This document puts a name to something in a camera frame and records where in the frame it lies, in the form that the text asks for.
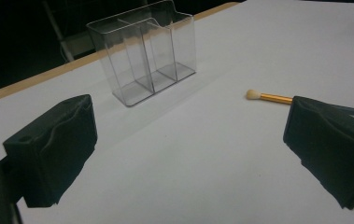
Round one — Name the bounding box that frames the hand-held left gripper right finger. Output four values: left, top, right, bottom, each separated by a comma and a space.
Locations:
282, 95, 354, 210

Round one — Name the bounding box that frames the gold-handled makeup brush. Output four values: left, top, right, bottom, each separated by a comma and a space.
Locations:
246, 89, 354, 119

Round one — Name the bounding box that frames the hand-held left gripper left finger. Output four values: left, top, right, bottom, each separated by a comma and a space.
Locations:
2, 93, 98, 209

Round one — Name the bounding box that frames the metal stand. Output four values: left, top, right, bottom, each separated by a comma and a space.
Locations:
42, 0, 96, 63

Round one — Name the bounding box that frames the clear plastic organizer box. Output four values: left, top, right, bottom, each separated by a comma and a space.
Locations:
86, 0, 197, 107

